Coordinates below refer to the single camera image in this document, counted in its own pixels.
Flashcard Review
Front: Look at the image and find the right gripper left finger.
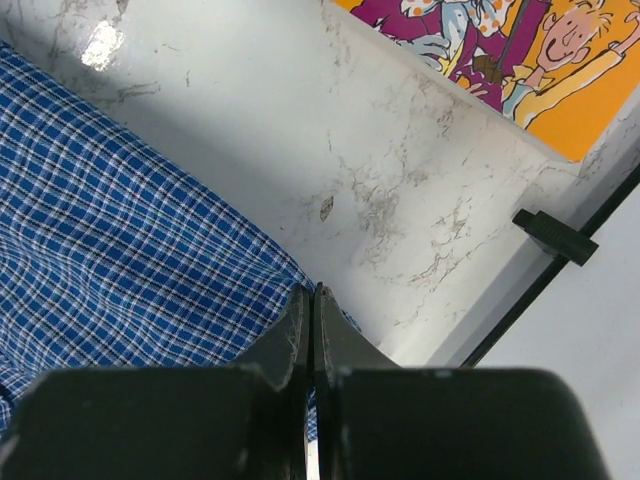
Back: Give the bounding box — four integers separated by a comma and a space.
1, 288, 310, 479

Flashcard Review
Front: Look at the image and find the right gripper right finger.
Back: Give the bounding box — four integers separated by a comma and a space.
312, 286, 610, 479

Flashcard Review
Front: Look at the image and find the Roald Dahl book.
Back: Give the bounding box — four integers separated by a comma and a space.
338, 0, 639, 163

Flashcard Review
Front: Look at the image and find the blue checkered long sleeve shirt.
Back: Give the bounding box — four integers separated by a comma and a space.
0, 40, 362, 441

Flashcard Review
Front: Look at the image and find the small whiteboard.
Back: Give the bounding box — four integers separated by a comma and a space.
464, 174, 640, 372

